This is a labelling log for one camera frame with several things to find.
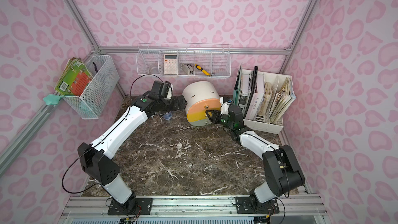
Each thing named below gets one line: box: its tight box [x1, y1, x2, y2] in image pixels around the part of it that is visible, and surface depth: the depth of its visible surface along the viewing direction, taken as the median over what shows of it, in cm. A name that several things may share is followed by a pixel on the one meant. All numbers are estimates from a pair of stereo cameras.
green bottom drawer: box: [188, 118, 213, 126], surface depth 98 cm
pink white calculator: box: [163, 53, 178, 75], surface depth 97 cm
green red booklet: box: [54, 57, 94, 97], surface depth 73 cm
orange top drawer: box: [187, 98, 222, 114], surface depth 87 cm
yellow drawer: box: [187, 110, 212, 123], surface depth 94 cm
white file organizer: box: [233, 66, 297, 134], surface depth 94 cm
